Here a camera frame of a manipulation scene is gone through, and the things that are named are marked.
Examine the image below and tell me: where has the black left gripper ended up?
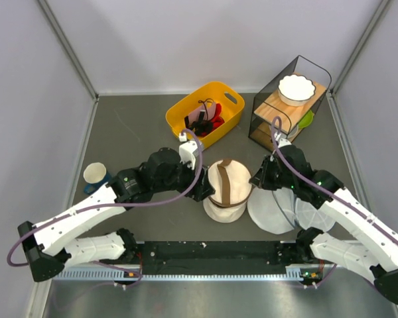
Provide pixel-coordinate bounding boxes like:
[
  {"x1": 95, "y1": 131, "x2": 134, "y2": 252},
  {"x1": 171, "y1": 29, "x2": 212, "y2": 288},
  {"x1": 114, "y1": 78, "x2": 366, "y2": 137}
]
[{"x1": 154, "y1": 154, "x2": 215, "y2": 202}]

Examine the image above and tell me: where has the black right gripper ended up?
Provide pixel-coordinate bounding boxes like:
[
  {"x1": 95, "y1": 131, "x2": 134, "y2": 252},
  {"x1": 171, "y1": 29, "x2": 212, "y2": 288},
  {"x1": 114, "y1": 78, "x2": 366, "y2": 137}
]
[{"x1": 250, "y1": 154, "x2": 297, "y2": 190}]

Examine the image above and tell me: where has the cream bag with brown zipper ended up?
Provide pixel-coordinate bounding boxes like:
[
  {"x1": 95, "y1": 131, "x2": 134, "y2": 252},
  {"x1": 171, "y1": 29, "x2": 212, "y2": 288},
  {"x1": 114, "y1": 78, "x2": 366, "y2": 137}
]
[{"x1": 203, "y1": 159, "x2": 252, "y2": 223}]

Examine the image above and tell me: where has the red bra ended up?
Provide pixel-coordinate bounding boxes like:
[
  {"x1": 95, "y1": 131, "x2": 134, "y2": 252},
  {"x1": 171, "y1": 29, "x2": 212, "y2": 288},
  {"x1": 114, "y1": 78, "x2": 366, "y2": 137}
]
[{"x1": 196, "y1": 102, "x2": 225, "y2": 136}]

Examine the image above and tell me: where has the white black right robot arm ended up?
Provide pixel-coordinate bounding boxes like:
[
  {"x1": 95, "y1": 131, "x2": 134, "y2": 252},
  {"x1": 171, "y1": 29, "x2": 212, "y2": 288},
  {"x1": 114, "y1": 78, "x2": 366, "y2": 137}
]
[{"x1": 250, "y1": 138, "x2": 398, "y2": 305}]

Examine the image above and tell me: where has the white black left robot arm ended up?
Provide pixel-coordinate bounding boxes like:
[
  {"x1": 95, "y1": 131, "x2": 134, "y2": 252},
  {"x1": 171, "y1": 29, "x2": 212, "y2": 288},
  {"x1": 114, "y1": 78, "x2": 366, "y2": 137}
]
[{"x1": 18, "y1": 148, "x2": 215, "y2": 282}]

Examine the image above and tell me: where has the white mesh laundry bag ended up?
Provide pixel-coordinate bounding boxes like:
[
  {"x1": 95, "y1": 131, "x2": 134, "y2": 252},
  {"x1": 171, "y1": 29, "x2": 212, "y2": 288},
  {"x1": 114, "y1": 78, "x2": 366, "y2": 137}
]
[{"x1": 247, "y1": 188, "x2": 335, "y2": 235}]

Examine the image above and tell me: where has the black and pink bra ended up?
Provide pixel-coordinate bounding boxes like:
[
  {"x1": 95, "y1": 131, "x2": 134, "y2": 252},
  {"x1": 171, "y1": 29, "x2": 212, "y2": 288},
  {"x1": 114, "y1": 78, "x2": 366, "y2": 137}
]
[{"x1": 184, "y1": 98, "x2": 216, "y2": 136}]

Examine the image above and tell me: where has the white lower bowl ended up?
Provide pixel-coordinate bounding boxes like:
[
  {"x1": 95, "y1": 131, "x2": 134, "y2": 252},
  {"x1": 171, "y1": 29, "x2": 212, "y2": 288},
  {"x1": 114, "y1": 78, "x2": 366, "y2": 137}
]
[{"x1": 269, "y1": 124, "x2": 300, "y2": 141}]

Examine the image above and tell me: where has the yellow plastic basket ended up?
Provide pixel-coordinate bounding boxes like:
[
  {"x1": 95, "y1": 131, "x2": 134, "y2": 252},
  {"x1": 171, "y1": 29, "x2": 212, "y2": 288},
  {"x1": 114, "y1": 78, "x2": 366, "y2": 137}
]
[{"x1": 166, "y1": 81, "x2": 245, "y2": 148}]

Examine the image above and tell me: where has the green plate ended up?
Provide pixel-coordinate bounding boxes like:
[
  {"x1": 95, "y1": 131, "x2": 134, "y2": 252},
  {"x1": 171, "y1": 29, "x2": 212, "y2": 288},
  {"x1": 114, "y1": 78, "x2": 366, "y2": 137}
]
[{"x1": 298, "y1": 110, "x2": 314, "y2": 129}]

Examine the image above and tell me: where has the white scalloped bowl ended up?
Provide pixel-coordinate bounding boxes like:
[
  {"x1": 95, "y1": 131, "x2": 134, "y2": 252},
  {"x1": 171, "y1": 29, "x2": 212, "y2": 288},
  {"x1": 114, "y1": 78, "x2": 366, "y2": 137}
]
[{"x1": 278, "y1": 74, "x2": 316, "y2": 107}]

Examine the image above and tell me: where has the blue mug white inside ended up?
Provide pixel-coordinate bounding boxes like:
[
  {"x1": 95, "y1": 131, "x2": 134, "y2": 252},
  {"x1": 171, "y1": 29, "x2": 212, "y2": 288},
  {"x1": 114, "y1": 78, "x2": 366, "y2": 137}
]
[{"x1": 83, "y1": 162, "x2": 111, "y2": 195}]

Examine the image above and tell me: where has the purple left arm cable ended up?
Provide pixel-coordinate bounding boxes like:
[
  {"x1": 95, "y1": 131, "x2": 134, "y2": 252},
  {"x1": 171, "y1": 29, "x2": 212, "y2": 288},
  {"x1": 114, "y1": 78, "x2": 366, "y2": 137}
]
[{"x1": 6, "y1": 128, "x2": 204, "y2": 267}]

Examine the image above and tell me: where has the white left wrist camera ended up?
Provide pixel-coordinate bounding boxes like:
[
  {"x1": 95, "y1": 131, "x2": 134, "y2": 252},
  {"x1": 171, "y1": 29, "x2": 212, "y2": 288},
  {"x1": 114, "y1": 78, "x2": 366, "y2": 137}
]
[{"x1": 178, "y1": 132, "x2": 198, "y2": 170}]

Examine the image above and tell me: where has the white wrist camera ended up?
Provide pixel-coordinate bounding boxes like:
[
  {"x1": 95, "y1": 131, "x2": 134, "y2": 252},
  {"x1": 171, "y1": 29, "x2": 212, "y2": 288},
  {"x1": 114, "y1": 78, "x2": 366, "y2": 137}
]
[
  {"x1": 178, "y1": 132, "x2": 198, "y2": 170},
  {"x1": 273, "y1": 132, "x2": 291, "y2": 150}
]

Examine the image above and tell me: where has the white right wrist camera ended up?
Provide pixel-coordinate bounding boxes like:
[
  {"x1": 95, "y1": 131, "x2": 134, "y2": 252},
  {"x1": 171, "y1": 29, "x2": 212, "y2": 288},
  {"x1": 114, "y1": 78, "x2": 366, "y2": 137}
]
[{"x1": 273, "y1": 132, "x2": 291, "y2": 150}]

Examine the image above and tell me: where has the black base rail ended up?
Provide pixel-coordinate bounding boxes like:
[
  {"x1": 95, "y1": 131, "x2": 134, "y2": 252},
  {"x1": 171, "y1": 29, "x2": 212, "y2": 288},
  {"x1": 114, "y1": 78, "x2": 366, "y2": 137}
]
[{"x1": 139, "y1": 241, "x2": 304, "y2": 275}]

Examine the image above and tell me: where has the black wire wooden shelf rack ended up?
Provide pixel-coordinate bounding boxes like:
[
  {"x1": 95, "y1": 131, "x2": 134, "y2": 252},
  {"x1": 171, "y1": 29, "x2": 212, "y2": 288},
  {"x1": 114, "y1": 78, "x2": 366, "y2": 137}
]
[{"x1": 249, "y1": 55, "x2": 332, "y2": 151}]

